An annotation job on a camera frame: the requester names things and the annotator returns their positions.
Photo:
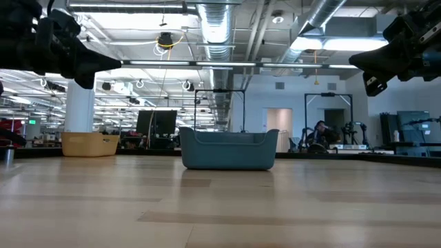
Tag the metal cylinder post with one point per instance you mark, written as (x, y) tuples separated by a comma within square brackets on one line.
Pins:
[(8, 155)]

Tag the white bottle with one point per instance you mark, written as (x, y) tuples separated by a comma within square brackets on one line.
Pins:
[(396, 136)]

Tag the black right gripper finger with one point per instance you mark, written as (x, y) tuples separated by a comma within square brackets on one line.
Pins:
[(382, 60), (375, 84)]

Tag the yellow plastic bin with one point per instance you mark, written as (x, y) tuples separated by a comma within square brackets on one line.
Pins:
[(89, 144)]

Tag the white building column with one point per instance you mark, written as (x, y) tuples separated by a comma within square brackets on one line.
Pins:
[(80, 110)]

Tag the black table frame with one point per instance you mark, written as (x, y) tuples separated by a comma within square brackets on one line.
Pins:
[(155, 151)]

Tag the slanted silver ceiling duct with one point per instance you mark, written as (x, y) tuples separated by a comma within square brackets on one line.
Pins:
[(320, 13)]

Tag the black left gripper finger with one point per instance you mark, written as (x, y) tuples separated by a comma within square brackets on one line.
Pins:
[(98, 63), (85, 80)]

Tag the long ceiling light strip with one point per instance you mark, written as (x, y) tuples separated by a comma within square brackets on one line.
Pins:
[(224, 64)]

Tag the grey desk monitor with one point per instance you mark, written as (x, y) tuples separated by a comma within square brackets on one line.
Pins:
[(413, 120)]

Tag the blue plastic bin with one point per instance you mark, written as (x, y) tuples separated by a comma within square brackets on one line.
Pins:
[(227, 151)]

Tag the black monitor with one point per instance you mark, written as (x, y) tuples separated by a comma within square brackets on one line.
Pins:
[(156, 122)]

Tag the black background robot arms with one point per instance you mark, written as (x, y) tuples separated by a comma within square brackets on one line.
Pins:
[(349, 131)]

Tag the black metal frame rig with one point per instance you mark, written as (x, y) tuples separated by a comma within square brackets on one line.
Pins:
[(195, 110), (351, 117)]

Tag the person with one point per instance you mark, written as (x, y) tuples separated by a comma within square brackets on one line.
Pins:
[(322, 134)]

